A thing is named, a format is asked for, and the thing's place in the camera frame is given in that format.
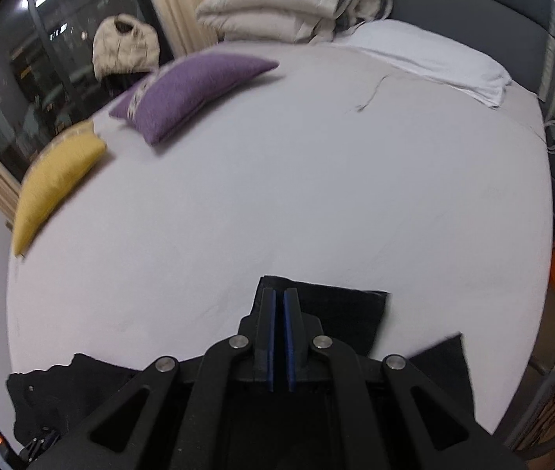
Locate large dark window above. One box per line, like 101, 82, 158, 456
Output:
0, 0, 173, 184

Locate yellow pillow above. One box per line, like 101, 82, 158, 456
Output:
12, 120, 108, 259

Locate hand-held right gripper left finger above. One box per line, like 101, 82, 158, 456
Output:
28, 289, 276, 470

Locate beige puffer jacket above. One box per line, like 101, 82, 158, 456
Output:
92, 14, 161, 81

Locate white pillow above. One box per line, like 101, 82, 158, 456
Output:
329, 20, 513, 109

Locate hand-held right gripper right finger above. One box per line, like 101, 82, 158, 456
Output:
284, 288, 528, 470

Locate black pants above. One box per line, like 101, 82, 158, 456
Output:
6, 275, 476, 470

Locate dark grey headboard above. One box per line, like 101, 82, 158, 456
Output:
385, 0, 555, 103

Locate purple pillow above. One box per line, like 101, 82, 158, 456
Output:
108, 52, 279, 146

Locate folded beige duvet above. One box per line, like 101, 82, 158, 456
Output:
195, 0, 395, 44

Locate black metal chair frame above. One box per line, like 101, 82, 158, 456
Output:
507, 352, 555, 461

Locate grey bed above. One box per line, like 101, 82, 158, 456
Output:
6, 34, 555, 436

